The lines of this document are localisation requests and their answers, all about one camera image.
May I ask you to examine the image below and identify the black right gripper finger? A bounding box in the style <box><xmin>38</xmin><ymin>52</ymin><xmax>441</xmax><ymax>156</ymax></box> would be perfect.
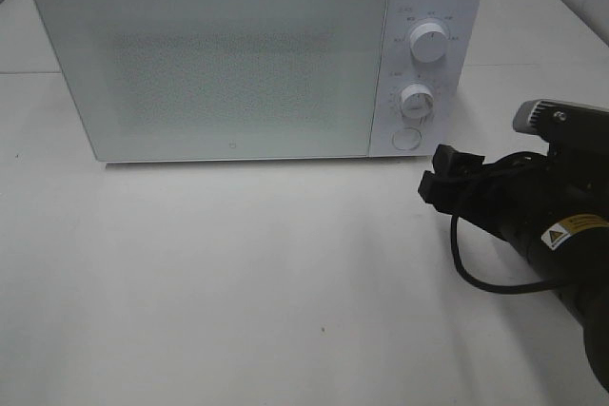
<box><xmin>418</xmin><ymin>170</ymin><xmax>464</xmax><ymax>212</ymax></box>
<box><xmin>432</xmin><ymin>145</ymin><xmax>484</xmax><ymax>176</ymax></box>

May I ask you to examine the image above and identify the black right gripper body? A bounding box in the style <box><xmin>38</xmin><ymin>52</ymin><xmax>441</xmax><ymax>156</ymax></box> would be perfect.
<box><xmin>454</xmin><ymin>146</ymin><xmax>608</xmax><ymax>254</ymax></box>

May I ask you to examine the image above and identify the round white door-release button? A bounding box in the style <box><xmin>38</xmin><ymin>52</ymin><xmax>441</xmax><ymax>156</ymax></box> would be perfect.
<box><xmin>392</xmin><ymin>127</ymin><xmax>422</xmax><ymax>151</ymax></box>

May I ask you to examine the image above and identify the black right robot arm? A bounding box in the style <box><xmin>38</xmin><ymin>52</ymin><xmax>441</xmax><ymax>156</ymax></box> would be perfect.
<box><xmin>418</xmin><ymin>145</ymin><xmax>608</xmax><ymax>387</ymax></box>

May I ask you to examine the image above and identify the lower white timer knob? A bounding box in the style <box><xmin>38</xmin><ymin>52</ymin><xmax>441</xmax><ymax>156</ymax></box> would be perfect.
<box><xmin>400</xmin><ymin>84</ymin><xmax>434</xmax><ymax>119</ymax></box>

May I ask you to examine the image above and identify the upper white power knob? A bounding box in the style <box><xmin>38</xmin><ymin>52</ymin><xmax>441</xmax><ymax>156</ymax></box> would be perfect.
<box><xmin>408</xmin><ymin>18</ymin><xmax>449</xmax><ymax>64</ymax></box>

